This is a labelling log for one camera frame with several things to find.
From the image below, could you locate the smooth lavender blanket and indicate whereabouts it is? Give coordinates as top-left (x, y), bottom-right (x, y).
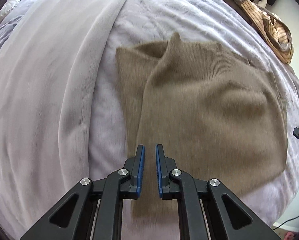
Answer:
top-left (0, 0), bottom-right (140, 235)

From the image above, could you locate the black cable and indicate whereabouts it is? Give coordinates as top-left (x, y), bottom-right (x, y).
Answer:
top-left (272, 205), bottom-right (299, 229)

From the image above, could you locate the embossed lavender bedspread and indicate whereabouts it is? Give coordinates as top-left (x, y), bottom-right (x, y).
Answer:
top-left (0, 0), bottom-right (299, 240)

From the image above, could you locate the olive brown knit sweater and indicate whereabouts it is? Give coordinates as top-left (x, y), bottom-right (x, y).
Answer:
top-left (116, 32), bottom-right (289, 218)

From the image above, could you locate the round white pleated cushion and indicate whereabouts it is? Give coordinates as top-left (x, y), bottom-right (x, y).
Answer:
top-left (0, 0), bottom-right (21, 26)

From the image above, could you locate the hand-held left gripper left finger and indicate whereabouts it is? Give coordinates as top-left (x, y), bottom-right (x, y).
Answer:
top-left (19, 144), bottom-right (145, 240)

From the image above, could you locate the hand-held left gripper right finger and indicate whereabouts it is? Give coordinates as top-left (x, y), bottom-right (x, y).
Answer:
top-left (156, 144), bottom-right (281, 240)

